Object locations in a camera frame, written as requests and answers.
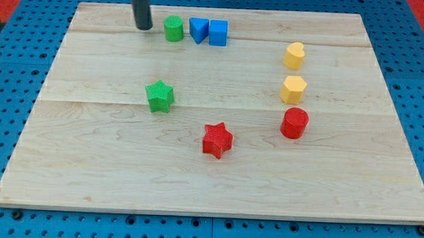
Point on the yellow heart block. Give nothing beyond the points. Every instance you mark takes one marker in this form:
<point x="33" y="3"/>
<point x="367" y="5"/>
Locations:
<point x="294" y="56"/>

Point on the red cylinder block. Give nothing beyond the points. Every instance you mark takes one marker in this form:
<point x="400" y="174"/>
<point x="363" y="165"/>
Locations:
<point x="294" y="122"/>

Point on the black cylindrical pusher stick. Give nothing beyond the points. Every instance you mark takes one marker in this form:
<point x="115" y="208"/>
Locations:
<point x="141" y="12"/>

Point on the green star block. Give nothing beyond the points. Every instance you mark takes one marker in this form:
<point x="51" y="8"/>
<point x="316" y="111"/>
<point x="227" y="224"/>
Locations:
<point x="160" y="96"/>

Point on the light wooden board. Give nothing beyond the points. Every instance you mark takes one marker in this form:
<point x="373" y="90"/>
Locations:
<point x="91" y="143"/>

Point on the blue triangle block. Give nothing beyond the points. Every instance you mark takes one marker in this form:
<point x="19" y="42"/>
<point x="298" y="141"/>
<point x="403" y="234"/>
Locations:
<point x="199" y="29"/>

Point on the blue cube block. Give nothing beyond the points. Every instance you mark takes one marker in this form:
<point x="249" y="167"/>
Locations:
<point x="218" y="31"/>

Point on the yellow hexagon block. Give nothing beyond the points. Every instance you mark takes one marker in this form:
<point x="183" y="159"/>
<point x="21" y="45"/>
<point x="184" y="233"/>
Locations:
<point x="292" y="90"/>

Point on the green cylinder block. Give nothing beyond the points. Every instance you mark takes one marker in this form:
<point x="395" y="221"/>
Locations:
<point x="173" y="28"/>

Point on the red star block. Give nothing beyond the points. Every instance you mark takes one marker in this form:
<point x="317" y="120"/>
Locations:
<point x="217" y="140"/>

